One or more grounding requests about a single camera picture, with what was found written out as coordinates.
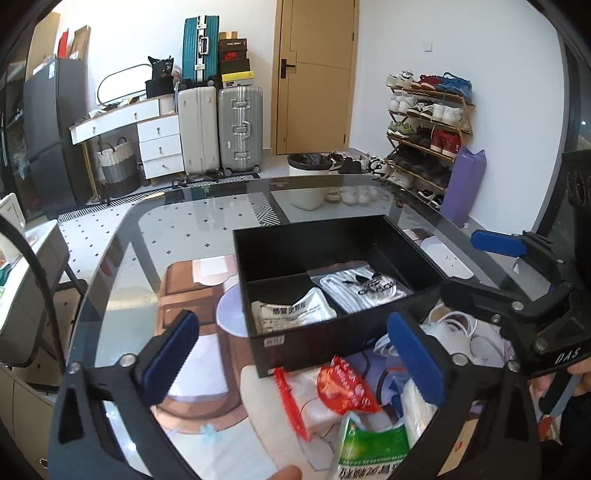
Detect wooden shoe rack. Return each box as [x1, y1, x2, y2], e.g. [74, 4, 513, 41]
[385, 71, 477, 209]

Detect zip bag of white rope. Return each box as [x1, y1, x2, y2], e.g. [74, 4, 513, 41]
[401, 378, 444, 444]

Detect group of scattered shoes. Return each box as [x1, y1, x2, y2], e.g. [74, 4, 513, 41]
[323, 150, 395, 206]

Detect grey low cabinet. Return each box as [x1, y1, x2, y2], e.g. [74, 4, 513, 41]
[0, 219, 71, 367]

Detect purple folded bag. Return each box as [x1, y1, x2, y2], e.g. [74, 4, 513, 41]
[438, 146, 487, 228]

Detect white cable bundle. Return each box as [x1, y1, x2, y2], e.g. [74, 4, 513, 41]
[374, 307, 515, 370]

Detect black divided storage box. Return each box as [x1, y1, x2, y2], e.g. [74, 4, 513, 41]
[232, 213, 451, 379]

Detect black bag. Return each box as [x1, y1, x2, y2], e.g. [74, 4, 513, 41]
[145, 55, 175, 99]

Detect black fridge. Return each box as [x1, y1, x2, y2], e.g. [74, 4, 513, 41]
[23, 58, 94, 219]

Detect grey white woven basket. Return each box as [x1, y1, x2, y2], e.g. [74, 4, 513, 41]
[95, 137, 142, 197]

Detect silver white packet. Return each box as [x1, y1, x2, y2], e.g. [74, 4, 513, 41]
[252, 287, 338, 335]

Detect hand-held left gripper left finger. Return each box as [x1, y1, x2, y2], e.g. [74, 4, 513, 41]
[48, 309, 204, 480]

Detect black white striped rug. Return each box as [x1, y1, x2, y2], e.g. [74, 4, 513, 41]
[56, 173, 262, 220]

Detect person's left hand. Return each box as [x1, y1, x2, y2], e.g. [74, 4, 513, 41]
[259, 464, 304, 480]

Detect rows of racked shoes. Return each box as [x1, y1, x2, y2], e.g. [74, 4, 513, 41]
[385, 70, 474, 208]

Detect white suitcase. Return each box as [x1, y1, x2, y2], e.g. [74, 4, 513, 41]
[178, 85, 222, 176]

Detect black glass wardrobe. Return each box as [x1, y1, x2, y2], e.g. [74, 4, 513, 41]
[0, 62, 29, 217]

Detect red ribbed clear packet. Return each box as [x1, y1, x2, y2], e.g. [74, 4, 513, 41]
[272, 367, 311, 441]

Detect plain white packet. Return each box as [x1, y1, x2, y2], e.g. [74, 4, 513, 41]
[295, 369, 345, 437]

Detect person's right forearm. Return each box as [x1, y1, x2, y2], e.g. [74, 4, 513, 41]
[540, 392, 591, 462]

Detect person's right hand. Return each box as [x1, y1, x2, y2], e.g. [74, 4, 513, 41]
[529, 359, 591, 416]

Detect teal suitcase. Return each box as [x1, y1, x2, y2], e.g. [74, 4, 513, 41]
[181, 15, 221, 86]

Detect black shoe box red logo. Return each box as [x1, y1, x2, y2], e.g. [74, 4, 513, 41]
[218, 39, 249, 61]

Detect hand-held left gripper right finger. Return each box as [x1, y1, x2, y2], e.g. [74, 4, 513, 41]
[387, 312, 543, 480]

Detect white trash bin black liner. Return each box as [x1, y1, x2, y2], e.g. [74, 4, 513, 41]
[287, 152, 334, 211]

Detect tan wooden door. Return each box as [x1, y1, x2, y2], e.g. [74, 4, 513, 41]
[274, 0, 360, 156]

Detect red printed packet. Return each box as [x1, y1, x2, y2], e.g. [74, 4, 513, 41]
[318, 355, 382, 415]

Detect green white packet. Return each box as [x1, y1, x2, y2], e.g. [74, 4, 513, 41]
[332, 411, 411, 480]

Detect oval mirror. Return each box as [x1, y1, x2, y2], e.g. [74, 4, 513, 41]
[96, 63, 154, 106]

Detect silver suitcase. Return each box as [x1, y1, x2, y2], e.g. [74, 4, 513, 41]
[217, 85, 264, 174]

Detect brown cardboard box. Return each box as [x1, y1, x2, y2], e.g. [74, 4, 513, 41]
[69, 25, 92, 60]

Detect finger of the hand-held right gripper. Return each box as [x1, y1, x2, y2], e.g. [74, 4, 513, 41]
[406, 277, 573, 342]
[471, 229, 575, 289]

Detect printed cartoon table mat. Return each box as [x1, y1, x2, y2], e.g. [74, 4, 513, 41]
[154, 256, 513, 480]

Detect yellow black shoe box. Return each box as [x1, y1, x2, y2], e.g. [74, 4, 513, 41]
[221, 71, 256, 89]

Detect white desk with drawers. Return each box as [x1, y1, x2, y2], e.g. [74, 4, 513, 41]
[69, 97, 183, 182]

